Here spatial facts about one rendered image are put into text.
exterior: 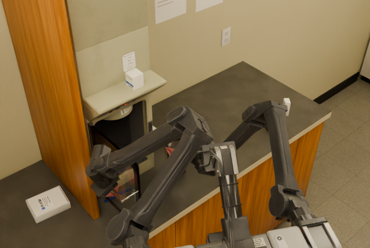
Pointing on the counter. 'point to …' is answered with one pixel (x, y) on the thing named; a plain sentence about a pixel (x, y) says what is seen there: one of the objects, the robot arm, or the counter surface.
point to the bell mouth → (120, 114)
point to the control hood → (120, 95)
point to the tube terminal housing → (114, 75)
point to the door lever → (121, 196)
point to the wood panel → (49, 75)
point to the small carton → (134, 79)
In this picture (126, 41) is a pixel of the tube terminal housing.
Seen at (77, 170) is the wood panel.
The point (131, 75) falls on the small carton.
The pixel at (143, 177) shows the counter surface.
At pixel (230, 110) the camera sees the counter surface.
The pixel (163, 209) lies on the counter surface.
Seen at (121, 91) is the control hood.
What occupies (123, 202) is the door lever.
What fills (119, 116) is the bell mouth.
